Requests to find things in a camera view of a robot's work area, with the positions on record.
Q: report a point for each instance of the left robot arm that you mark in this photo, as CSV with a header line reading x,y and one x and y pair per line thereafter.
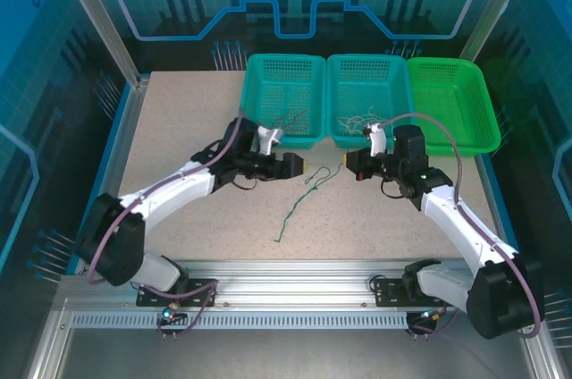
x,y
179,187

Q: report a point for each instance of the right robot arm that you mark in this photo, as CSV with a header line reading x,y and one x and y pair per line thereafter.
x,y
451,218

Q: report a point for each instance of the teal plastic basket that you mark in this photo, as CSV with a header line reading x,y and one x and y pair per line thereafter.
x,y
281,84
371,84

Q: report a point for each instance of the green plastic basket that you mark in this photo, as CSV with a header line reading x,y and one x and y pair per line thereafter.
x,y
456,102

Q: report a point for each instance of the small connector with light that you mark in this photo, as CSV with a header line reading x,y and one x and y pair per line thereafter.
x,y
169,314
426,317

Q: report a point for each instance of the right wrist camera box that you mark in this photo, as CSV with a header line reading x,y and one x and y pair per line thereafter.
x,y
377,142

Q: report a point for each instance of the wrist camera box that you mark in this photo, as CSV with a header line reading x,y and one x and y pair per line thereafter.
x,y
270,137
377,142

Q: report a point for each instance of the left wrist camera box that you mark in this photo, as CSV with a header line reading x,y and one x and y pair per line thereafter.
x,y
270,137

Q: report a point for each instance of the aluminium mounting rail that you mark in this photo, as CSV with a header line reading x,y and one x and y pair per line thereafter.
x,y
290,289

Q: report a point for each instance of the aluminium side rail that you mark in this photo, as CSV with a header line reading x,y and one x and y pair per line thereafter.
x,y
126,137

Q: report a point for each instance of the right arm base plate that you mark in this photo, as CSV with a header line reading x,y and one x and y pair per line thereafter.
x,y
389,294

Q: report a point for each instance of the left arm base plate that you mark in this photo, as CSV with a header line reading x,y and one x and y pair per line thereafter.
x,y
201,294

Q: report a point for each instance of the aluminium frame post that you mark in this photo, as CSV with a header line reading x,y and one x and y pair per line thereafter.
x,y
106,26
497,3

